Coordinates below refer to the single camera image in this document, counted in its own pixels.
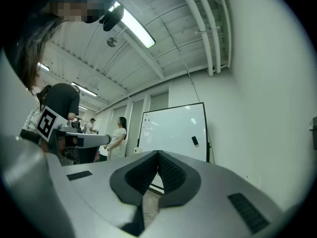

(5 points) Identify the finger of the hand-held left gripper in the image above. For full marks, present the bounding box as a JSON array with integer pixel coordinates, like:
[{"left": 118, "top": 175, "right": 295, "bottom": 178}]
[{"left": 65, "top": 133, "right": 111, "bottom": 148}]

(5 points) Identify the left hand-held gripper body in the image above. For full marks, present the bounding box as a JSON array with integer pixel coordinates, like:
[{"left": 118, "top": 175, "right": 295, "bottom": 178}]
[{"left": 36, "top": 105, "right": 83, "bottom": 166}]

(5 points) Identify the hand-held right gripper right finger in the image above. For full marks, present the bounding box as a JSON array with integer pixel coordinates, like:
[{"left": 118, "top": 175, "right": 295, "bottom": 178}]
[{"left": 146, "top": 150, "right": 283, "bottom": 238}]

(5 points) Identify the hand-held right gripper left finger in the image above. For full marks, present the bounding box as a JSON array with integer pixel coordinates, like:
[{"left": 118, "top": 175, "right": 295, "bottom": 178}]
[{"left": 61, "top": 150, "right": 159, "bottom": 238}]

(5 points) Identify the black framed whiteboard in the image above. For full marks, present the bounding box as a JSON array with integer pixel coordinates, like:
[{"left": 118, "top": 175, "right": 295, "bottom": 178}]
[{"left": 137, "top": 102, "right": 211, "bottom": 163}]

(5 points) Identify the white paper sheet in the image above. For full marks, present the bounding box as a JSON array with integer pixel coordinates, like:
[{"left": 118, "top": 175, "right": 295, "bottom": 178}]
[{"left": 141, "top": 112, "right": 154, "bottom": 130}]

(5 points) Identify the white ceiling pipe bundle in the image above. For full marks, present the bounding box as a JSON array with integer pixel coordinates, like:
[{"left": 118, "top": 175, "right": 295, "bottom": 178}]
[{"left": 175, "top": 0, "right": 232, "bottom": 77}]

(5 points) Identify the dark wall box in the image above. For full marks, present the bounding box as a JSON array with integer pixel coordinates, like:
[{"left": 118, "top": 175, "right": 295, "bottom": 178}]
[{"left": 309, "top": 117, "right": 317, "bottom": 151}]

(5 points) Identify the black head-mounted camera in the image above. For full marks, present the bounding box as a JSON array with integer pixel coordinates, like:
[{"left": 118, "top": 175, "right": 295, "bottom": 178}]
[{"left": 84, "top": 0, "right": 125, "bottom": 32}]

